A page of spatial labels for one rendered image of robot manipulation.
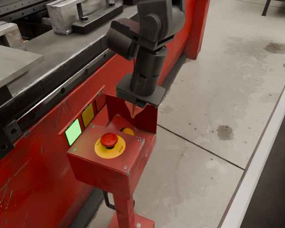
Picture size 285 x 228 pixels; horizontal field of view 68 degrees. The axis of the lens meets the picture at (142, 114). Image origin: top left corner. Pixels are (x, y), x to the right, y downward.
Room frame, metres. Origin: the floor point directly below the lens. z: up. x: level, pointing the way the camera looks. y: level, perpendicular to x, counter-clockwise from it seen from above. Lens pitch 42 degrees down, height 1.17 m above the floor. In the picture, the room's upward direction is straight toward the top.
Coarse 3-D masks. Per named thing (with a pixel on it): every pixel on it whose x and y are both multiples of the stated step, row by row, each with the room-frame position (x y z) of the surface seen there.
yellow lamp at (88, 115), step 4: (88, 108) 0.40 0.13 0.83; (92, 108) 0.42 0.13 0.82; (84, 112) 0.38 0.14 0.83; (88, 112) 0.40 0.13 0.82; (92, 112) 0.41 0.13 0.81; (84, 116) 0.38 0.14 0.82; (88, 116) 0.39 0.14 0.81; (92, 116) 0.41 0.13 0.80; (84, 120) 0.38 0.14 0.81; (88, 120) 0.39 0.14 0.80; (84, 124) 0.38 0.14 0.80
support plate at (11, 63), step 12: (0, 48) 0.37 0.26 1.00; (12, 48) 0.37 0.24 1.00; (0, 60) 0.32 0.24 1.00; (12, 60) 0.32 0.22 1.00; (24, 60) 0.32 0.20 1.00; (36, 60) 0.33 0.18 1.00; (0, 72) 0.28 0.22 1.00; (12, 72) 0.28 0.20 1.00; (24, 72) 0.30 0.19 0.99; (0, 84) 0.26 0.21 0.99
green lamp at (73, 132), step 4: (76, 120) 0.35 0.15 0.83; (72, 124) 0.34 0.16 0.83; (76, 124) 0.35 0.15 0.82; (68, 128) 0.33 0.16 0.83; (72, 128) 0.34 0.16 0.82; (76, 128) 0.35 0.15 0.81; (80, 128) 0.36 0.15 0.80; (68, 132) 0.32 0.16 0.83; (72, 132) 0.33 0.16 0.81; (76, 132) 0.35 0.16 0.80; (80, 132) 0.36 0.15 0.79; (68, 136) 0.32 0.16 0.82; (72, 136) 0.33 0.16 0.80; (76, 136) 0.34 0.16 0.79; (68, 140) 0.32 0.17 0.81; (72, 140) 0.33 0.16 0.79
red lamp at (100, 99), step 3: (102, 93) 0.47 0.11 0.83; (99, 96) 0.45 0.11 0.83; (102, 96) 0.46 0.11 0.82; (96, 99) 0.44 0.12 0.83; (99, 99) 0.45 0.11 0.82; (102, 99) 0.46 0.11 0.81; (96, 102) 0.44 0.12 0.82; (99, 102) 0.45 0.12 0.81; (102, 102) 0.46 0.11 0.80; (105, 102) 0.47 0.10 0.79; (96, 105) 0.43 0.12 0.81; (99, 105) 0.44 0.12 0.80; (102, 105) 0.46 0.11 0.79; (99, 108) 0.44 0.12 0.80
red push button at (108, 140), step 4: (104, 136) 0.33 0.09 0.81; (108, 136) 0.33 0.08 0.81; (112, 136) 0.33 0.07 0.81; (116, 136) 0.33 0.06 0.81; (100, 140) 0.32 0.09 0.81; (104, 140) 0.31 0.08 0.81; (108, 140) 0.31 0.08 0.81; (112, 140) 0.31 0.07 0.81; (116, 140) 0.32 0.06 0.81; (104, 144) 0.31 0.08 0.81; (108, 144) 0.31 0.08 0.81; (112, 144) 0.31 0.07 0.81; (108, 148) 0.31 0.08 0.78; (112, 148) 0.31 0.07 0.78
